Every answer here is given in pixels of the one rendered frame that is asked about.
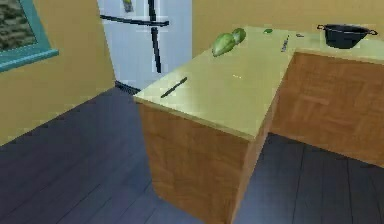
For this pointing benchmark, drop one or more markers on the grey butter knife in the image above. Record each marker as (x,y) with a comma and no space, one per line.
(285,44)

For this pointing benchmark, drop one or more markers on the teal framed window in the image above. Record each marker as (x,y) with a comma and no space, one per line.
(16,30)

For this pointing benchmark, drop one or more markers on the black cooking pot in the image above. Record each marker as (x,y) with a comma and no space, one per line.
(345,36)

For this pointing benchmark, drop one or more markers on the wooden kitchen counter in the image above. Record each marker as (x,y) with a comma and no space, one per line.
(213,133)

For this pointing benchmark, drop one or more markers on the white fridge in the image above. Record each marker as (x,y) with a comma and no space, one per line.
(131,50)

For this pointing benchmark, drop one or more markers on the green fridge magnet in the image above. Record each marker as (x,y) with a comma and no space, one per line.
(127,5)

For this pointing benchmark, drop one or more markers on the green lettuce head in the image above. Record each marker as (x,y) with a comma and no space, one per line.
(226,41)

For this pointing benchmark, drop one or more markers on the small dark object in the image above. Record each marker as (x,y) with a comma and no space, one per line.
(299,35)

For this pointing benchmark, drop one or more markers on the small green object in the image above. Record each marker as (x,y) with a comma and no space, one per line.
(267,31)

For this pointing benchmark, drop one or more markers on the black pencil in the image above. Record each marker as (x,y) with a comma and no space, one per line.
(174,87)

